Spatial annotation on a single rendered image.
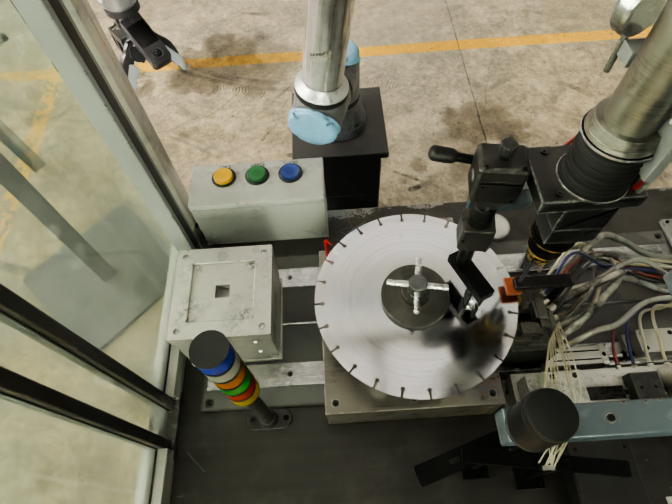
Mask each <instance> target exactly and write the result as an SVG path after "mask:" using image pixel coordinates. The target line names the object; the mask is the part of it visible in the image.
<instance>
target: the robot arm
mask: <svg viewBox="0 0 672 504"><path fill-rule="evenodd" d="M98 1H99V3H100V5H101V7H102V8H103V9H104V11H105V13H106V15H107V16H108V17H109V18H111V19H114V21H115V22H114V25H112V26H110V27H108V30H109V32H110V34H111V36H112V38H113V40H114V42H115V44H116V46H117V48H118V49H119V50H120V51H121V52H122V53H123V54H122V55H121V57H120V64H121V66H122V67H123V69H124V71H125V73H126V75H127V77H128V79H129V81H130V83H131V85H132V87H133V89H134V91H135V92H136V88H137V78H138V77H139V75H140V69H138V68H137V67H136V66H135V65H134V61H136V62H142V63H145V60H147V61H148V62H149V64H150V65H151V66H152V67H153V69H155V70H159V69H161V68H163V67H164V66H166V65H168V64H169V63H171V62H173V63H174V64H175V65H178V66H179V67H180V68H181V69H182V70H185V71H187V67H186V64H185V62H184V60H183V58H182V57H181V55H180V54H179V52H178V51H177V49H176V48H175V46H174V45H173V43H172V42H171V41H170V40H168V39H167V38H166V37H165V36H163V35H159V34H157V33H156V32H155V31H153V30H152V29H151V27H150V25H149V24H148V23H147V22H146V21H145V20H144V18H143V17H142V16H141V15H140V13H138V11H139V9H140V3H139V0H98ZM354 4H355V0H306V7H305V27H304V47H303V67H302V70H301V71H300V72H299V73H298V74H297V76H296V78H295V83H294V102H293V106H292V109H291V110H290V111H289V113H288V115H289V116H288V126H289V128H290V130H291V131H292V132H293V133H294V134H295V135H297V136H298V138H300V139H302V140H304V141H306V142H308V143H311V144H316V145H325V144H329V143H331V142H343V141H347V140H350V139H353V138H355V137H356V136H358V135H359V134H360V133H361V132H362V131H363V129H364V127H365V125H366V111H365V108H364V106H363V104H362V101H361V99H360V59H361V58H360V56H359V48H358V46H357V45H356V44H355V43H353V41H351V40H349V37H350V31H351V24H352V17H353V11H354ZM116 26H117V27H116ZM114 27H116V28H114ZM113 28H114V30H112V29H113ZM115 39H116V40H115ZM116 41H117V42H116ZM117 43H118V44H117Z"/></svg>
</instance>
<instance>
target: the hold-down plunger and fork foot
mask: <svg viewBox="0 0 672 504"><path fill-rule="evenodd" d="M474 253H475V251H466V250H458V251H456V252H454V253H452V254H450V255H449V257H448V259H447V261H448V263H449V264H450V265H451V267H452V268H453V269H454V271H455V272H456V274H457V275H458V276H459V278H460V279H461V280H462V282H463V283H464V285H465V286H466V287H467V288H466V290H465V293H464V305H466V306H467V305H468V303H469V301H470V299H471V297H472V296H473V297H474V298H475V300H476V301H477V306H478V307H480V306H481V304H482V302H483V301H484V300H486V299H488V298H490V297H492V295H493V293H494V292H495V290H494V289H493V288H492V286H491V285H490V284H489V282H488V281H487V280H486V278H485V277H484V276H483V274H482V273H481V272H480V271H479V269H478V268H477V267H476V265H475V264H474V263H473V261H472V258H473V255H474Z"/></svg>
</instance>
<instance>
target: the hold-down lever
mask: <svg viewBox="0 0 672 504"><path fill-rule="evenodd" d="M428 157H429V159H430V160H431V161H435V162H441V163H448V164H452V163H455V162H461V163H466V164H472V161H473V157H474V155H472V154H466V153H461V152H458V151H457V150H456V149H455V148H451V147H446V146H440V145H432V146H431V147H430V148H429V151H428Z"/></svg>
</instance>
